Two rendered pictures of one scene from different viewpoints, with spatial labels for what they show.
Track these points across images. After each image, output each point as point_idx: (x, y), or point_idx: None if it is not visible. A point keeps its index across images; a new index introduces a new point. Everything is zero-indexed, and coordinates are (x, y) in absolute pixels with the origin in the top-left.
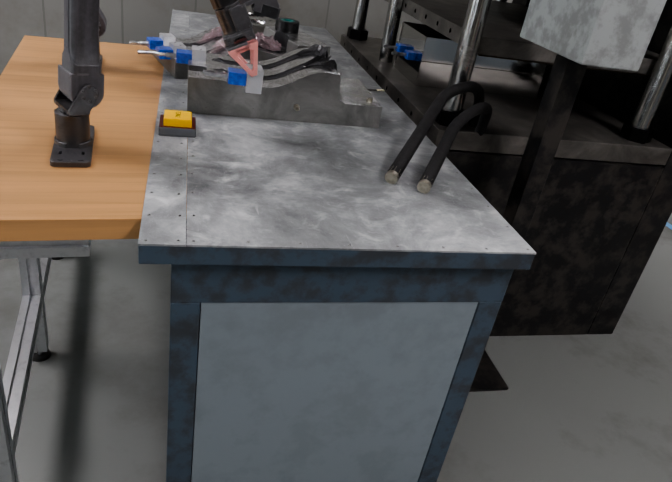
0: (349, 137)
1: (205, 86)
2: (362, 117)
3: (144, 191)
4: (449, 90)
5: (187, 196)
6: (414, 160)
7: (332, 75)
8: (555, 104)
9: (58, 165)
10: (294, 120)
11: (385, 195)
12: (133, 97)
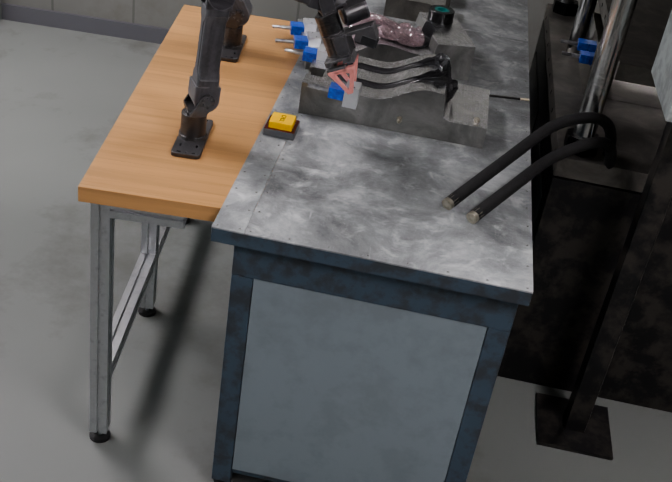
0: (442, 156)
1: (316, 91)
2: (465, 136)
3: (231, 186)
4: (557, 121)
5: (261, 195)
6: (491, 189)
7: (436, 94)
8: (665, 152)
9: (176, 155)
10: (397, 131)
11: (432, 219)
12: (257, 90)
